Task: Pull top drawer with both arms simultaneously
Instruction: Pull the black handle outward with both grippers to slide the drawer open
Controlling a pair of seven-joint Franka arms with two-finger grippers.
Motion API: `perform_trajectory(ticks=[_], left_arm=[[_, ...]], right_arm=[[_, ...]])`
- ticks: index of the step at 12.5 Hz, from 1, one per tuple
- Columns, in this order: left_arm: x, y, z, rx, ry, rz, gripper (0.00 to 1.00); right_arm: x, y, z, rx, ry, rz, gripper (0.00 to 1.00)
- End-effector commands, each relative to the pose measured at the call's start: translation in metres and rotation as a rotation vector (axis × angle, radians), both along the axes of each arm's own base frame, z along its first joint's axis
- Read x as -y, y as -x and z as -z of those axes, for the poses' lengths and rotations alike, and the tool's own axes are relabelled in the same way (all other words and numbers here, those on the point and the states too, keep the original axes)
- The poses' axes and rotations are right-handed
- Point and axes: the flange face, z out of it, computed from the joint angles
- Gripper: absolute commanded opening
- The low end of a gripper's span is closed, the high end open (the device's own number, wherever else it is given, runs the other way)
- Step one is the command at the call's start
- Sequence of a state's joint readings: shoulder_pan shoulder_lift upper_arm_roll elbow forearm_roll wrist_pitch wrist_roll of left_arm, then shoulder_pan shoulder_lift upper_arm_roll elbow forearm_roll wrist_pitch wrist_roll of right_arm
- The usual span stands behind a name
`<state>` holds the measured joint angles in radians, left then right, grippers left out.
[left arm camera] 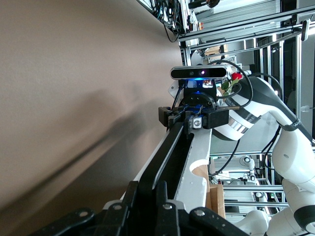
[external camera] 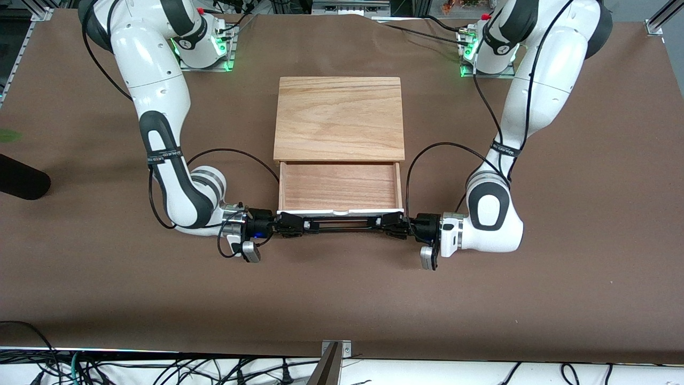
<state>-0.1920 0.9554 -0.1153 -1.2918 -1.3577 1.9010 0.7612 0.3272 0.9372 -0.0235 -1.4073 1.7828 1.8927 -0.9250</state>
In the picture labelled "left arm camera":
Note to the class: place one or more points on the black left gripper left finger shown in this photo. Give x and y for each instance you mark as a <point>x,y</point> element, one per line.
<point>123,214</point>

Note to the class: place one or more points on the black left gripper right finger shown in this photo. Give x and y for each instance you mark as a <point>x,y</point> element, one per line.
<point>172,218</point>

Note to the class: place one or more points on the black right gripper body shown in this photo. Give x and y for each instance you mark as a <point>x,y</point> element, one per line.
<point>199,97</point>

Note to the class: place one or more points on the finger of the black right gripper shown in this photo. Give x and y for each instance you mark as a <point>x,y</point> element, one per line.
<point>172,118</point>
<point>216,119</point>

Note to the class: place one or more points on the white fronted wooden drawer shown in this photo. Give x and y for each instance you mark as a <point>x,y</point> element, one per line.
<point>197,147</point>

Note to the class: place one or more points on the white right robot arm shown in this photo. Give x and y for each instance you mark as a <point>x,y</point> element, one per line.
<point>290,152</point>

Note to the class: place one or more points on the wooden drawer cabinet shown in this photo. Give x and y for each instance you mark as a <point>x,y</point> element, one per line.
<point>217,201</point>

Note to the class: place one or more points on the red rose with green leaves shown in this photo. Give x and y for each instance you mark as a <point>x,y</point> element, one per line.
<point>236,76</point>

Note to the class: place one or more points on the small white background robot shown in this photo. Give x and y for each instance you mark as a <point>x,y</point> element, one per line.
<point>249,164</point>

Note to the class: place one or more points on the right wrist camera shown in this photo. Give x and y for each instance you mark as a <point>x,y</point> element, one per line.
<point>198,73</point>

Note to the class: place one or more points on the aluminium frame cage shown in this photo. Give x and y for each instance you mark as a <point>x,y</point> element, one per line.
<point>246,23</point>

